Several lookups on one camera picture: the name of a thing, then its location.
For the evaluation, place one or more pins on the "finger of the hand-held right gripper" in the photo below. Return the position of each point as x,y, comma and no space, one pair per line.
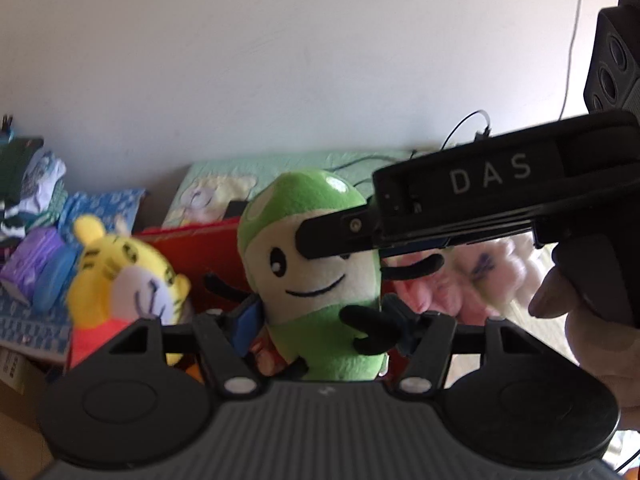
330,235

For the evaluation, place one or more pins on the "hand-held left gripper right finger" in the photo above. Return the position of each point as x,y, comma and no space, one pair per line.
407,342

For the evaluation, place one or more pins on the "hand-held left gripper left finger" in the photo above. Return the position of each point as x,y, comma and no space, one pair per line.
247,322

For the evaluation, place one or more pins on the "green plush toy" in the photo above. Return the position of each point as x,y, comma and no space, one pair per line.
320,200

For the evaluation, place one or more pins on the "red cardboard box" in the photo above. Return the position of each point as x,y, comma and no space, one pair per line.
190,255

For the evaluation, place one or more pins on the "person's right hand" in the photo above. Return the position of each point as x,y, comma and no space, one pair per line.
600,350

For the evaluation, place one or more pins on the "black charger plug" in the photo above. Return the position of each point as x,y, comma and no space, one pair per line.
482,135

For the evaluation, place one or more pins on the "white plush rabbit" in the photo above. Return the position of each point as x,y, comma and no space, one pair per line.
500,270

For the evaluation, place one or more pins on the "green cartoon bed sheet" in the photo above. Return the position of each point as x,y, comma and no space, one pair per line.
220,175

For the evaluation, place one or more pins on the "yellow tiger plush toy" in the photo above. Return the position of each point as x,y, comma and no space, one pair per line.
115,265

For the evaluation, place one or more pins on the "purple package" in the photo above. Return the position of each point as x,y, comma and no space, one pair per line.
30,260

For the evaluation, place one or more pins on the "green striped cloth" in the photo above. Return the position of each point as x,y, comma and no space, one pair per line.
30,217

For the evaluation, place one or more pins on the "white printed cloth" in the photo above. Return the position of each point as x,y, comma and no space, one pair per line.
45,175

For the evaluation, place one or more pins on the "brown cardboard box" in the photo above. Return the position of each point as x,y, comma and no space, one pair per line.
15,425

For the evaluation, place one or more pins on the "dark green folded cloth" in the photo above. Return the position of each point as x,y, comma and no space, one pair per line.
17,165

